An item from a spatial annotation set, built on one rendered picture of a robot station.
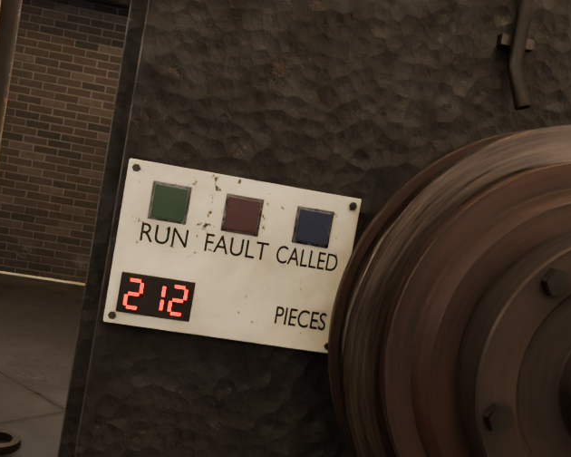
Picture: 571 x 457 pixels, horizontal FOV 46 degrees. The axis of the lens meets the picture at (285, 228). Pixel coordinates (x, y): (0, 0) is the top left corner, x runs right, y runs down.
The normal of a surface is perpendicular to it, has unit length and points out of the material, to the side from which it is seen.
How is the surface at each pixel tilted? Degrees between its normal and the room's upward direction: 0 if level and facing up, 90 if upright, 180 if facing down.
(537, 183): 90
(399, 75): 90
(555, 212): 90
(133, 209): 90
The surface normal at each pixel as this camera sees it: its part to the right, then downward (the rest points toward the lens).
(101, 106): 0.13, 0.07
